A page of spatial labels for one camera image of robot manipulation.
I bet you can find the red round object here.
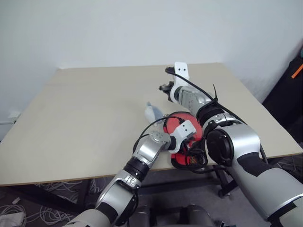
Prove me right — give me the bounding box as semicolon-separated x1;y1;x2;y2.
164;112;207;171

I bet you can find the white power adapter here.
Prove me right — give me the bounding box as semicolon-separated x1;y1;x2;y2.
0;211;27;227

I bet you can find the white floor cable tangle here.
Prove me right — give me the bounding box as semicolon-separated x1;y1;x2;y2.
267;155;303;167
0;180;84;227

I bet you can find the small grey blue object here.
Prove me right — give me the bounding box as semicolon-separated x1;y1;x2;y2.
143;101;164;124

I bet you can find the black metal table frame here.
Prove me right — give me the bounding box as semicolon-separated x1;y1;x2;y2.
0;164;238;215

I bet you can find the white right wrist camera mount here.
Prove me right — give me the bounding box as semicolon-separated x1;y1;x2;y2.
168;61;191;104

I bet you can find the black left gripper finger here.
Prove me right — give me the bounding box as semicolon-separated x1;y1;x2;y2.
188;152;198;167
198;141;209;166

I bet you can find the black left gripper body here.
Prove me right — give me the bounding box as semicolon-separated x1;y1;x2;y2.
183;139;202;157

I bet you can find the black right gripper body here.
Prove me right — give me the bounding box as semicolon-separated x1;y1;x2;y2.
162;81;176;96

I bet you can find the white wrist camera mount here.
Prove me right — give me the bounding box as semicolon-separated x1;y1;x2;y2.
168;61;191;104
168;120;197;152

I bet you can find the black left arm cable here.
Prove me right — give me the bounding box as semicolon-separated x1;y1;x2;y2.
133;115;186;157

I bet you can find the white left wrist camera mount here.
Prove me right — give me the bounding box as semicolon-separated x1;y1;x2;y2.
168;120;197;152

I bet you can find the orange strap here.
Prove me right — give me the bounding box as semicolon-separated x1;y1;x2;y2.
291;64;303;79

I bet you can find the large black bag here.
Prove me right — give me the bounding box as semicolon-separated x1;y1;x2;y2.
262;39;303;142

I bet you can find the white wall socket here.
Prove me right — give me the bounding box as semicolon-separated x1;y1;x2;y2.
0;110;22;125

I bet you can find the dark grey rounded shape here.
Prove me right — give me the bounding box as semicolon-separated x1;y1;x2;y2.
136;205;158;227
179;203;215;227

